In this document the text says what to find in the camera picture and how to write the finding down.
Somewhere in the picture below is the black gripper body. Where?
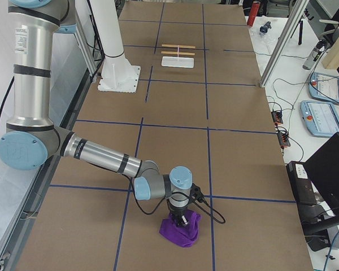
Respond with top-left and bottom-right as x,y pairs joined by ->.
168,205 -> 188,223

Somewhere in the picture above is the purple towel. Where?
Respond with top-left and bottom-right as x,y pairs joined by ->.
159,210 -> 202,248

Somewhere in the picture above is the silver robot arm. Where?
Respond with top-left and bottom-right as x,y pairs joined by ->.
0,1 -> 192,226

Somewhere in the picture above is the white towel rack with wooden bars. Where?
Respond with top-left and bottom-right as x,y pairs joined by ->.
161,43 -> 196,68

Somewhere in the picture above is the orange black power strip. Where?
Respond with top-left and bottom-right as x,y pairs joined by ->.
276,126 -> 291,149
271,110 -> 283,126

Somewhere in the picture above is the black monitor stand device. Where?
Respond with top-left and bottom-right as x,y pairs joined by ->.
286,161 -> 339,252

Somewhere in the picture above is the black laptop computer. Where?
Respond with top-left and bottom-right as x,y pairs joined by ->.
304,132 -> 339,213

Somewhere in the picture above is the near blue teach pendant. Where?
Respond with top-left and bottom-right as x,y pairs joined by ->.
300,100 -> 339,138

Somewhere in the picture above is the blue teach pendant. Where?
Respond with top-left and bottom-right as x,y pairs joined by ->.
300,100 -> 339,138
309,72 -> 339,104

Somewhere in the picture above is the far blue teach pendant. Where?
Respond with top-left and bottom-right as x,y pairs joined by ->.
309,72 -> 339,104

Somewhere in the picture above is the grey water bottle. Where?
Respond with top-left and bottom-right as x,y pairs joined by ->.
302,39 -> 328,70

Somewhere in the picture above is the red cylinder tube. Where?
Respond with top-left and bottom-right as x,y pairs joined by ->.
247,1 -> 261,27

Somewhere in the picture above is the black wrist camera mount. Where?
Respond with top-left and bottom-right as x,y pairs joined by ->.
189,183 -> 205,203

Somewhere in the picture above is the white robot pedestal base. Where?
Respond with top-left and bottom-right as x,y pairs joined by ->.
89,0 -> 141,93

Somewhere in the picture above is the aluminium frame post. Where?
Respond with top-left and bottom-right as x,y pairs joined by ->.
259,0 -> 309,88

